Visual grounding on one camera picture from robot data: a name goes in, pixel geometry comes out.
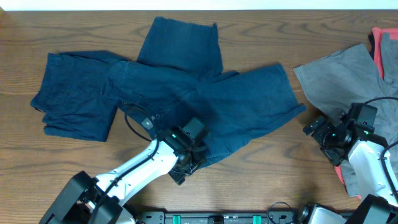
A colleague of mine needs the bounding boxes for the navy blue shorts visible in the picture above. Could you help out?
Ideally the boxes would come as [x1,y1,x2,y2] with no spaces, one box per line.
[101,17,305,166]

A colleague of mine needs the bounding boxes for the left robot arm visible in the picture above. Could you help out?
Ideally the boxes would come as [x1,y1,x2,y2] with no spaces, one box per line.
[40,128,206,223]

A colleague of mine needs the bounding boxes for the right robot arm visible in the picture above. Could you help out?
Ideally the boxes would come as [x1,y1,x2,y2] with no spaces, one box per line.
[303,112,397,223]

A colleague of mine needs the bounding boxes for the grey shorts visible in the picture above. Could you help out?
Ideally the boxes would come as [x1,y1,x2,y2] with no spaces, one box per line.
[293,32,398,198]

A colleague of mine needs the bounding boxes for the red black garment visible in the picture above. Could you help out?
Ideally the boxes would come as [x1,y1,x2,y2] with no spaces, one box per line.
[335,27,397,198]

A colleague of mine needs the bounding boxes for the folded navy shorts left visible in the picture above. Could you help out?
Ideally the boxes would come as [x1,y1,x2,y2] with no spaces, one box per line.
[30,51,127,142]

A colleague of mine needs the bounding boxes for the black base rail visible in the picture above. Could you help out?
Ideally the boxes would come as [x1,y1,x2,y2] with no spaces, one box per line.
[133,201,355,224]

